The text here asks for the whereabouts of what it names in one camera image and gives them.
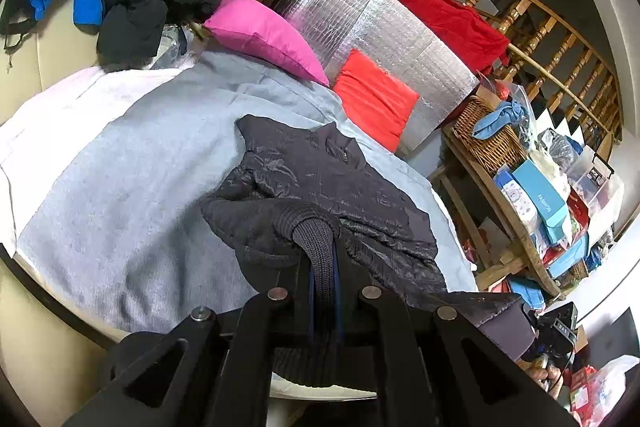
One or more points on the wicker basket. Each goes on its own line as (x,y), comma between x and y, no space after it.
(502,149)

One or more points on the white patterned box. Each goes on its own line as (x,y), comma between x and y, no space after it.
(518,199)

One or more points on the pink pillow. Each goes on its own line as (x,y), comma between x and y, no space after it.
(250,27)

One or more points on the dark quilted jacket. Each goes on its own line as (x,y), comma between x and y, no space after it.
(311,194)

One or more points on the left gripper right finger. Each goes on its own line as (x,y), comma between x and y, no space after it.
(428,368)

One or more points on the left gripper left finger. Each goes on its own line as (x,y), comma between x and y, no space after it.
(211,369)

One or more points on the person's right hand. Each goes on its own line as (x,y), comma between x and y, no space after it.
(546,375)

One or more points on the wooden stair railing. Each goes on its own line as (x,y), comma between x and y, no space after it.
(563,63)

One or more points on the red velvet blanket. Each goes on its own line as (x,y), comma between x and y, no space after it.
(475,42)

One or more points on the red cushion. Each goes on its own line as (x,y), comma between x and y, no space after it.
(377,102)

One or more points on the blue cloth in basket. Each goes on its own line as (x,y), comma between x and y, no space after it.
(505,114)

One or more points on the grey blanket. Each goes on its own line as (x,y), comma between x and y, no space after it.
(101,175)

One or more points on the blue fashion box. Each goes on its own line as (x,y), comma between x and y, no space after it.
(550,206)

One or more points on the silver insulation mat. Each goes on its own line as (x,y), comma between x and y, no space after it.
(395,39)

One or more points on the wooden table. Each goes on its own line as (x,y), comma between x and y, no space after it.
(466,185)

